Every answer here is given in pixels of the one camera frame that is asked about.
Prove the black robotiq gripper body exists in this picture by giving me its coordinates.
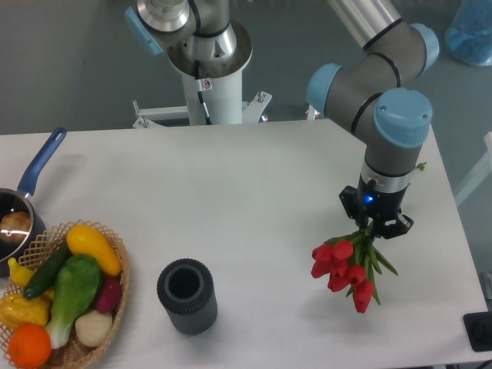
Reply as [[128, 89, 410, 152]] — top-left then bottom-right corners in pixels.
[[357, 173, 409, 228]]

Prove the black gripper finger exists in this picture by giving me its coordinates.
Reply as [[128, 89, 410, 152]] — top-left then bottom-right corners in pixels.
[[339, 186, 361, 225], [373, 213, 414, 239]]

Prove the red tulip bouquet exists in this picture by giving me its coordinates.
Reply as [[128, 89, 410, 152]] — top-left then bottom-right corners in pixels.
[[311, 218, 398, 314]]

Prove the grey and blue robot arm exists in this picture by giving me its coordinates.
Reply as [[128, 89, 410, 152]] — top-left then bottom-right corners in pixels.
[[125, 1, 439, 239]]

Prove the dark grey ribbed vase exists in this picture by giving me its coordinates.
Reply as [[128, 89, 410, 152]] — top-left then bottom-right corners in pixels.
[[156, 258, 218, 335]]

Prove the black device at edge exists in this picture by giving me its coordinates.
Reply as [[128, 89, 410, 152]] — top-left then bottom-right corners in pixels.
[[463, 311, 491, 352]]

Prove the blue plastic bag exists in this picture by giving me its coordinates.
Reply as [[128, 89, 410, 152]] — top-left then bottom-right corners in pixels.
[[445, 0, 491, 67]]

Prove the purple red radish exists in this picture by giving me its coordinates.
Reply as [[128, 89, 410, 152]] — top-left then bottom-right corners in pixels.
[[95, 277, 123, 313]]

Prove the yellow squash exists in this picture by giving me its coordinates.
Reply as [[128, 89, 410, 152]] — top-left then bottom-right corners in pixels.
[[66, 224, 122, 277]]

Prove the green bok choy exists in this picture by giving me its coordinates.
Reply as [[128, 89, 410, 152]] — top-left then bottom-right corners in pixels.
[[45, 254, 102, 350]]

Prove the white garlic bulb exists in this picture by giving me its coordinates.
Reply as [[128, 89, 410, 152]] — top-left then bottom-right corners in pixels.
[[75, 310, 112, 347]]

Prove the green cucumber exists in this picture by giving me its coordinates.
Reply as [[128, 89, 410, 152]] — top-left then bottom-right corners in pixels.
[[23, 242, 72, 299]]

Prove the woven wicker basket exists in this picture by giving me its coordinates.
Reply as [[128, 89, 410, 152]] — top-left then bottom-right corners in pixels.
[[18, 220, 130, 368]]

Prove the brown bread in pan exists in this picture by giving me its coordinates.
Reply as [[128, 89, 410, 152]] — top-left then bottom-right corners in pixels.
[[1, 211, 31, 245]]

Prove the yellow banana piece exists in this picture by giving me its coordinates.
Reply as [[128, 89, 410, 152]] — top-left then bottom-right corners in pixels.
[[8, 258, 35, 288]]

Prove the yellow pumpkin gourd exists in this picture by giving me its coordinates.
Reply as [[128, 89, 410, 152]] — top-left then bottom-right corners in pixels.
[[1, 293, 51, 331]]

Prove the orange fruit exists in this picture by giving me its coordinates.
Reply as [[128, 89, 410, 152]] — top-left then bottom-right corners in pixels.
[[8, 324, 52, 368]]

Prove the white frame at right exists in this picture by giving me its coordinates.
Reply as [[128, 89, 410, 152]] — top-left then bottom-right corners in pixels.
[[454, 131, 491, 207]]

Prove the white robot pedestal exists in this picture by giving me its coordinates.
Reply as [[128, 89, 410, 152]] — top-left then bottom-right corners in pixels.
[[133, 20, 272, 128]]

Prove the black cable on pedestal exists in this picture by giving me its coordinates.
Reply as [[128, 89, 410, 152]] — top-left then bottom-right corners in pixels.
[[193, 59, 213, 126]]

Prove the blue handled saucepan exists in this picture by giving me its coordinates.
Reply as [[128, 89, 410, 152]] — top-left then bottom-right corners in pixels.
[[1, 128, 67, 278]]

